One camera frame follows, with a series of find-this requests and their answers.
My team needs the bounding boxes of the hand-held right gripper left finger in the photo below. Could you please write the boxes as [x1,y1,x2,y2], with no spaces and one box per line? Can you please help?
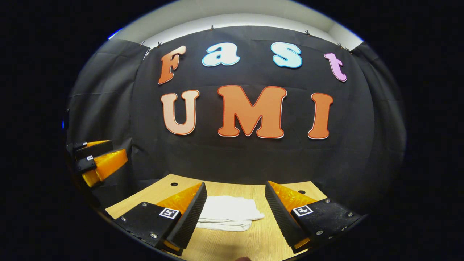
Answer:
[113,182,208,256]

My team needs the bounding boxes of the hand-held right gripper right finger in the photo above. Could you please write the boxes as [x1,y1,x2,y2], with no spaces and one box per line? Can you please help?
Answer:
[265,181,363,250]

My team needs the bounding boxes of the white jeans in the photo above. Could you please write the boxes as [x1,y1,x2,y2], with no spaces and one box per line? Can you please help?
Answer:
[196,196,265,232]

